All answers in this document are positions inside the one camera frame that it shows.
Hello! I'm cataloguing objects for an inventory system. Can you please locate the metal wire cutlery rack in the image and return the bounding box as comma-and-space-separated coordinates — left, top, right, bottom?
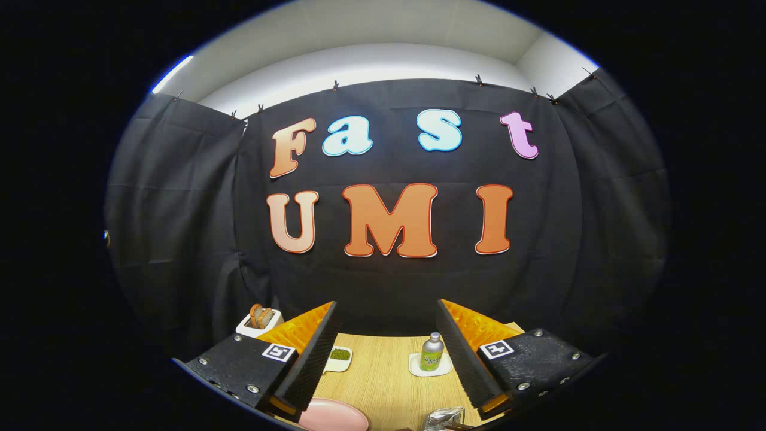
422, 407, 466, 431

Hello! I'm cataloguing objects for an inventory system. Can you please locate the pink plate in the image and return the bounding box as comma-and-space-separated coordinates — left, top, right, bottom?
297, 398, 370, 431

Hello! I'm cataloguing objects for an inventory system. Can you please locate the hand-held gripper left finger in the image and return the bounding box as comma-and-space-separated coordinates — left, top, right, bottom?
172, 301, 337, 423

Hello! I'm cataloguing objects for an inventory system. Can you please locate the row of black cloth clips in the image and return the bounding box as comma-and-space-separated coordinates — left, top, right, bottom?
172, 66, 599, 120

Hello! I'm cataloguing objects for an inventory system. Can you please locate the white divided dish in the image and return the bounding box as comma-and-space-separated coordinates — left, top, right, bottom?
323, 346, 354, 373

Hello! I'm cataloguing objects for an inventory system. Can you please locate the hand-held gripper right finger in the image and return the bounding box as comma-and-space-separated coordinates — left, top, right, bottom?
435, 299, 605, 420

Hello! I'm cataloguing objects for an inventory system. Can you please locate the green drink bottle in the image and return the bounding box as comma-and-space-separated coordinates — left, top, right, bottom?
420, 332, 445, 372

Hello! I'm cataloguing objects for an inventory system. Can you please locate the small white coaster tray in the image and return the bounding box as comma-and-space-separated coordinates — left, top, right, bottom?
409, 352, 454, 378

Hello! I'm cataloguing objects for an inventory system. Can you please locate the white toaster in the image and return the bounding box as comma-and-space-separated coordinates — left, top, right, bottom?
235, 308, 285, 339

